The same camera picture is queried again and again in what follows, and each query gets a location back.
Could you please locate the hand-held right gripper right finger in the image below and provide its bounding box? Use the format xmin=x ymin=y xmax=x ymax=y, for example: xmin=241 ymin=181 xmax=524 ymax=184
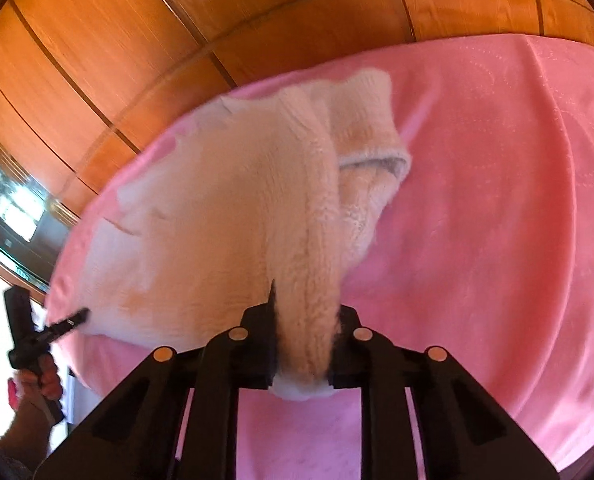
xmin=327 ymin=305 xmax=560 ymax=480

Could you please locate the pale ribbed knit garment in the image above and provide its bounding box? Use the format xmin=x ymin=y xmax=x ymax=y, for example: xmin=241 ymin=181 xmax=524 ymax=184
xmin=79 ymin=67 xmax=413 ymax=401

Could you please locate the person's left hand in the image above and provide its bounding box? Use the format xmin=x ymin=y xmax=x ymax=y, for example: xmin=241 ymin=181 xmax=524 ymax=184
xmin=14 ymin=352 xmax=62 ymax=403

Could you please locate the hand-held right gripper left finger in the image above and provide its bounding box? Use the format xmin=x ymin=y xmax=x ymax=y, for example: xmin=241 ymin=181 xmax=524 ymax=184
xmin=34 ymin=280 xmax=278 ymax=480

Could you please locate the glossy wooden wardrobe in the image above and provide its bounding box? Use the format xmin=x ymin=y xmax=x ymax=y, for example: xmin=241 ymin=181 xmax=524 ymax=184
xmin=0 ymin=0 xmax=594 ymax=221

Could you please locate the person's left forearm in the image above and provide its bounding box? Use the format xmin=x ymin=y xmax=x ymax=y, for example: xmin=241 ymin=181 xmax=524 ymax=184
xmin=0 ymin=395 xmax=58 ymax=466

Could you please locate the pink blanket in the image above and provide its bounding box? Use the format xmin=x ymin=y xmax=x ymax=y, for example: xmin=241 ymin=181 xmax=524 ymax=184
xmin=44 ymin=32 xmax=594 ymax=480

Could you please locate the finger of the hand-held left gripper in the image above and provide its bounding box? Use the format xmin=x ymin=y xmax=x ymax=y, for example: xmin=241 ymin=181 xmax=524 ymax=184
xmin=47 ymin=308 xmax=90 ymax=342

